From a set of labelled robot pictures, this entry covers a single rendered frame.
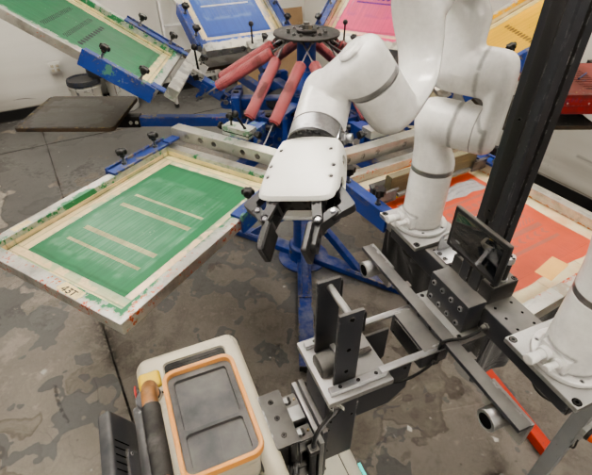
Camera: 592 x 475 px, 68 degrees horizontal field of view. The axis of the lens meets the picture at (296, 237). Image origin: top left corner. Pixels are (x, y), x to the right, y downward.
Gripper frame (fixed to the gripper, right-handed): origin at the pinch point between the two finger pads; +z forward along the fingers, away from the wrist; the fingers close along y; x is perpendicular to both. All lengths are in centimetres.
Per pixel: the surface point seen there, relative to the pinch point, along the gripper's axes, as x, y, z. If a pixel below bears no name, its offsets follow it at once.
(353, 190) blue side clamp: -70, 14, -67
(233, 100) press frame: -76, 81, -127
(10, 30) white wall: -95, 369, -285
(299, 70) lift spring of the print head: -64, 45, -127
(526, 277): -77, -37, -41
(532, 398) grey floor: -183, -52, -39
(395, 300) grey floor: -186, 13, -84
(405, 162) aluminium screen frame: -86, 0, -94
